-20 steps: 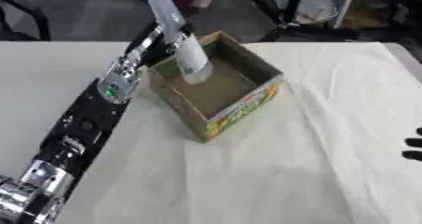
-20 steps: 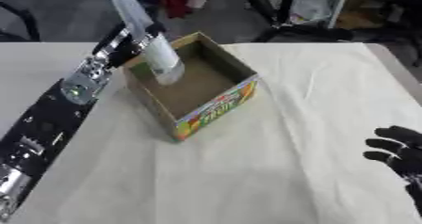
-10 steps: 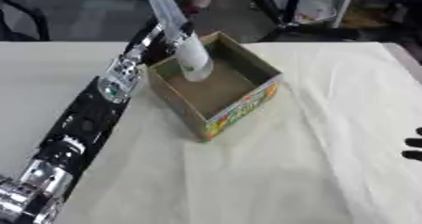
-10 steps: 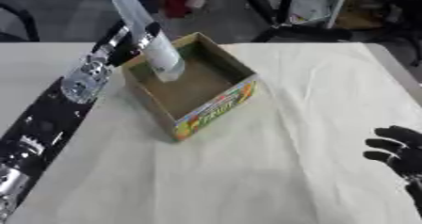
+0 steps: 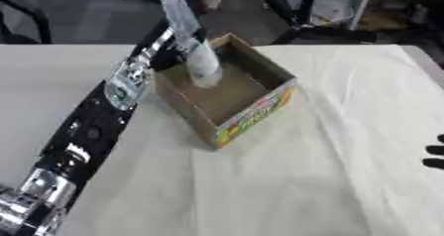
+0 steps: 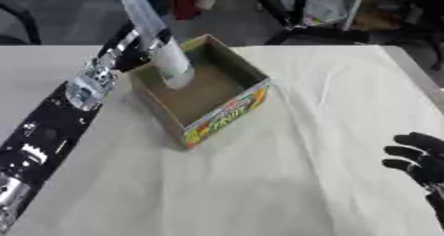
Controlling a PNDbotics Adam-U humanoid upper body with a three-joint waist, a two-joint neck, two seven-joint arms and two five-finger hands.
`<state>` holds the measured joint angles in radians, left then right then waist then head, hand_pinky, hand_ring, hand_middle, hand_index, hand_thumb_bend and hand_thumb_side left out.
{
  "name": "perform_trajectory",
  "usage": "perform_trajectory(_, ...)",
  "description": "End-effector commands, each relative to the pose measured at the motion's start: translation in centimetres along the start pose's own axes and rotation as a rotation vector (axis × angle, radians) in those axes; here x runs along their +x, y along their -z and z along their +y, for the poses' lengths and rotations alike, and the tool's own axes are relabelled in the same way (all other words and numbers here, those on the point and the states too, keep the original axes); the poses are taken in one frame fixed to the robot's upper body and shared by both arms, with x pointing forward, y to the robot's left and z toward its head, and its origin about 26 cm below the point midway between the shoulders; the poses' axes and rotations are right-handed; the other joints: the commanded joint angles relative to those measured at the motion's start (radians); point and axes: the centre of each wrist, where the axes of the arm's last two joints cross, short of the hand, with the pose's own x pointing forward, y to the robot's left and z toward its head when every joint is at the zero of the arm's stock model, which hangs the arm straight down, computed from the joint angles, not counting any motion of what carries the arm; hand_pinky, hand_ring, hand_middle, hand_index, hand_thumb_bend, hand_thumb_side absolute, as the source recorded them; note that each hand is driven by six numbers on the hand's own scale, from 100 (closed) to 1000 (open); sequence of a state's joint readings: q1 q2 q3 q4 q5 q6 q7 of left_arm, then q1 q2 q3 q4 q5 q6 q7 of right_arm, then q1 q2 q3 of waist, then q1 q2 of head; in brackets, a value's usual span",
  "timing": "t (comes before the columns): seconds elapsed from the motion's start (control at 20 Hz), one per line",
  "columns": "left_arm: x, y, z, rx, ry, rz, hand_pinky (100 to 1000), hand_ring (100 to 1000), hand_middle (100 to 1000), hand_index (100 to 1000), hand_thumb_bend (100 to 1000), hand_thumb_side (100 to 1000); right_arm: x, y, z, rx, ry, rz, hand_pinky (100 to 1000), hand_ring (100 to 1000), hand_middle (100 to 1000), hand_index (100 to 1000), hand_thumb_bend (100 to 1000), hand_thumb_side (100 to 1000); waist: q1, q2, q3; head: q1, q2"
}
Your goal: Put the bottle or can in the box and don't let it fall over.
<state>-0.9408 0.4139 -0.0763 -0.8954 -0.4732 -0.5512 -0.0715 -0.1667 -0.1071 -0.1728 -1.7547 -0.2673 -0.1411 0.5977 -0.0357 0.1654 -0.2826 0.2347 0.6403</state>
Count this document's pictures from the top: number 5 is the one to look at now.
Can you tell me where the black chair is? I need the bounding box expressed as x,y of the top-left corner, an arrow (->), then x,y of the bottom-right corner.
0,0 -> 55,46

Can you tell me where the white metal frame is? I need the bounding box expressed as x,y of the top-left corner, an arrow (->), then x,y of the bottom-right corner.
313,0 -> 430,32

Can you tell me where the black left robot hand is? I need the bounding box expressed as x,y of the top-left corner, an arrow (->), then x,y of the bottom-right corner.
126,17 -> 210,71

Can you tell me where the cardboard box with colourful print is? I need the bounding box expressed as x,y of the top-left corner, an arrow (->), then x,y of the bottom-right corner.
151,33 -> 300,151

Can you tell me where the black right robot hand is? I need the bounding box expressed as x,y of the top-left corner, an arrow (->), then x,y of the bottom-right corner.
421,134 -> 444,171

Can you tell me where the black tripod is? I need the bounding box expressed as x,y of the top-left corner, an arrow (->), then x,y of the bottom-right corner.
262,0 -> 381,46

